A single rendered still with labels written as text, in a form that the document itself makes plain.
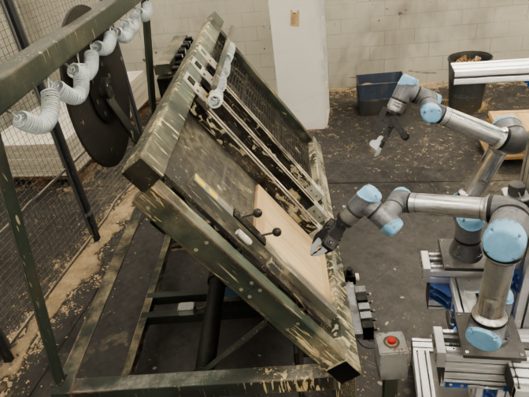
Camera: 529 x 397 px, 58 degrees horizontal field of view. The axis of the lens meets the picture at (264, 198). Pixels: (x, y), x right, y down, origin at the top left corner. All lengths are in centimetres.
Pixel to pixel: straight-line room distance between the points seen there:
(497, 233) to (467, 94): 494
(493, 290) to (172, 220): 108
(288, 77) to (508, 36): 313
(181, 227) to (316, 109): 455
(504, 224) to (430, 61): 594
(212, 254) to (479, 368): 115
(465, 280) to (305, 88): 399
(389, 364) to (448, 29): 573
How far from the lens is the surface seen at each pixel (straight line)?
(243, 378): 228
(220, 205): 191
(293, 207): 254
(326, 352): 211
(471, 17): 734
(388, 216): 172
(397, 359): 218
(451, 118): 207
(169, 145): 174
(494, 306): 178
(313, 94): 601
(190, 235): 170
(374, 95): 638
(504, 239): 158
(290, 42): 584
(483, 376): 222
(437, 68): 746
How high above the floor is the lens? 258
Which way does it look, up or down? 32 degrees down
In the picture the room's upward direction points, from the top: 8 degrees counter-clockwise
